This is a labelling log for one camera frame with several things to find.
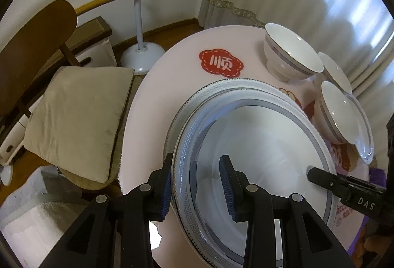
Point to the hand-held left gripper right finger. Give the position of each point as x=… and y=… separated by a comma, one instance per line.
x=227, y=188

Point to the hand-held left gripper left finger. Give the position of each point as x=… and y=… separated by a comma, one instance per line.
x=166, y=191

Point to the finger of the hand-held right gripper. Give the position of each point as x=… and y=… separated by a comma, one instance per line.
x=326, y=180

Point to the large plate key-pattern rim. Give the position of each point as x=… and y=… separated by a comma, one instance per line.
x=271, y=157

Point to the small white plate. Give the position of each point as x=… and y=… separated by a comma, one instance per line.
x=364, y=138

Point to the white bowl grey band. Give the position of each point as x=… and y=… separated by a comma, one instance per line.
x=337, y=111
x=289, y=49

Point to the large plate ribbed rim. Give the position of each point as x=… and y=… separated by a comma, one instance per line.
x=234, y=84

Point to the small white saucer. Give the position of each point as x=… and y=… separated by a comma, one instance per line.
x=337, y=72

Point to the purple cloth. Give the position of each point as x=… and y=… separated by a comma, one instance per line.
x=380, y=177

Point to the beige seat cushion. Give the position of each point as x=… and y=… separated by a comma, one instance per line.
x=77, y=117

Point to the white towel-covered box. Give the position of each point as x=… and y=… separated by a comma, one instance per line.
x=40, y=218

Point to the white and wood clothes rack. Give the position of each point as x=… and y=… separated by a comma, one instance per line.
x=141, y=52

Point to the wooden chair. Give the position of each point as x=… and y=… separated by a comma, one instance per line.
x=34, y=40
x=95, y=49

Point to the white slipper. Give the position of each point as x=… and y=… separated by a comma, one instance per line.
x=6, y=175

